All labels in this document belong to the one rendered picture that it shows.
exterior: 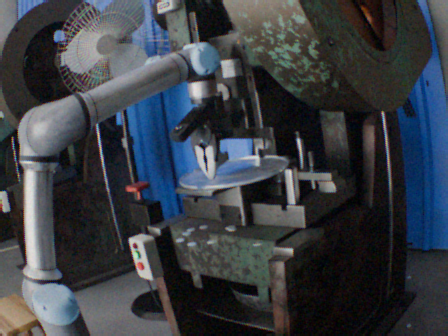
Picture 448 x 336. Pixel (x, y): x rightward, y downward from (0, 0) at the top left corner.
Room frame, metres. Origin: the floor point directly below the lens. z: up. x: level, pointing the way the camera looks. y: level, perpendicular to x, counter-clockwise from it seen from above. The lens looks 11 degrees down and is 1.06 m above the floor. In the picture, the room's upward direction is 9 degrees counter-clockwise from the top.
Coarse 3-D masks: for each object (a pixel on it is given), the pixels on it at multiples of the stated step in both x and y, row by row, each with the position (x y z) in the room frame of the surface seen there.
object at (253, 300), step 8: (232, 288) 1.40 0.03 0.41; (240, 288) 1.51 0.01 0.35; (248, 288) 1.53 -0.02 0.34; (256, 288) 1.54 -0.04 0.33; (240, 296) 1.36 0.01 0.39; (248, 296) 1.33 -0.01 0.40; (256, 296) 1.31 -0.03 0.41; (248, 304) 1.35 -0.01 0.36; (256, 304) 1.32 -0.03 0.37; (264, 304) 1.31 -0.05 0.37; (272, 304) 1.30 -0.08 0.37
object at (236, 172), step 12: (276, 156) 1.41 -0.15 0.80; (228, 168) 1.37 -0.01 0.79; (240, 168) 1.34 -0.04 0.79; (252, 168) 1.32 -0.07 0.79; (264, 168) 1.32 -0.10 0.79; (276, 168) 1.29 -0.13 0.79; (180, 180) 1.34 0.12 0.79; (192, 180) 1.33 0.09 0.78; (204, 180) 1.31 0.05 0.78; (216, 180) 1.28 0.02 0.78; (228, 180) 1.26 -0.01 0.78; (240, 180) 1.24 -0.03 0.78; (252, 180) 1.20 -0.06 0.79
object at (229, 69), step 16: (224, 48) 1.40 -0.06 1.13; (224, 64) 1.40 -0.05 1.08; (240, 64) 1.36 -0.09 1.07; (224, 80) 1.41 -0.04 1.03; (240, 80) 1.37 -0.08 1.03; (224, 96) 1.40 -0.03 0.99; (240, 96) 1.38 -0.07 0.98; (256, 96) 1.34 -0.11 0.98; (272, 96) 1.38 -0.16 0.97; (240, 112) 1.33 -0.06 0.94; (256, 112) 1.35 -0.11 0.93; (272, 112) 1.37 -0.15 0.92; (288, 112) 1.42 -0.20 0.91; (240, 128) 1.35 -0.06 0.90
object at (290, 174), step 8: (288, 168) 1.23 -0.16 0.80; (296, 168) 1.23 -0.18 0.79; (288, 176) 1.22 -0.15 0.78; (296, 176) 1.23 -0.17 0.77; (288, 184) 1.22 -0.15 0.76; (296, 184) 1.22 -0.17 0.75; (288, 192) 1.23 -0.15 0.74; (296, 192) 1.22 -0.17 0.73; (288, 200) 1.23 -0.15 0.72; (296, 200) 1.22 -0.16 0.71
